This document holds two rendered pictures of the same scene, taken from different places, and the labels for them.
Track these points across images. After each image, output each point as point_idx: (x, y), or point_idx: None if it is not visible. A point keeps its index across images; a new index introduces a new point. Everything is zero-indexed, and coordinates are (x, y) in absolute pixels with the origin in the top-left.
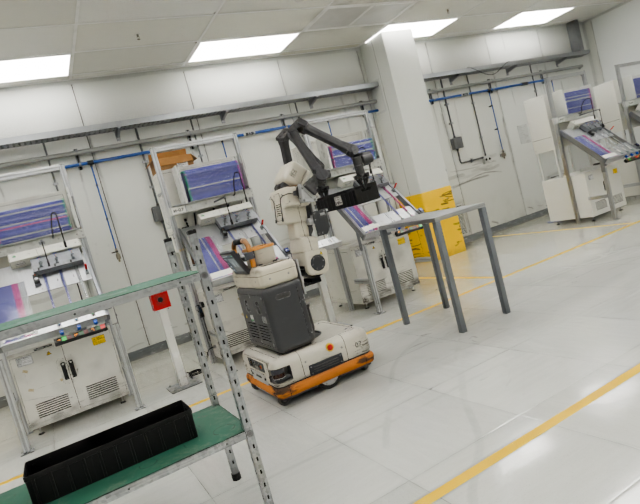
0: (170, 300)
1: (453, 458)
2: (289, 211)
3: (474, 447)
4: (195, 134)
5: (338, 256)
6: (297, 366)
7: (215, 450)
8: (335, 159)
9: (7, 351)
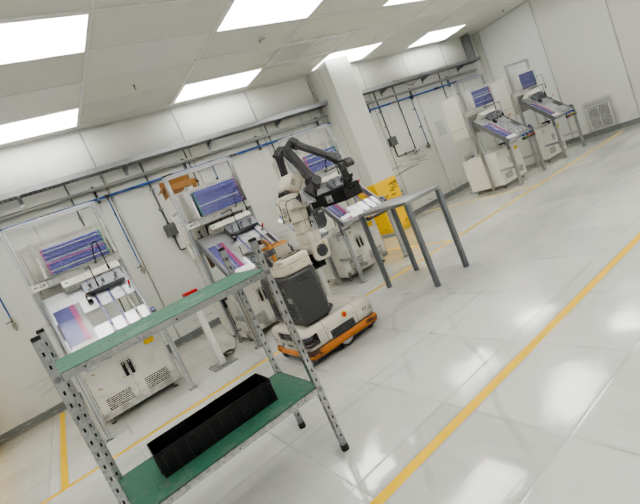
0: None
1: (471, 380)
2: (294, 212)
3: (484, 369)
4: (189, 161)
5: None
6: (322, 333)
7: (297, 406)
8: (309, 166)
9: None
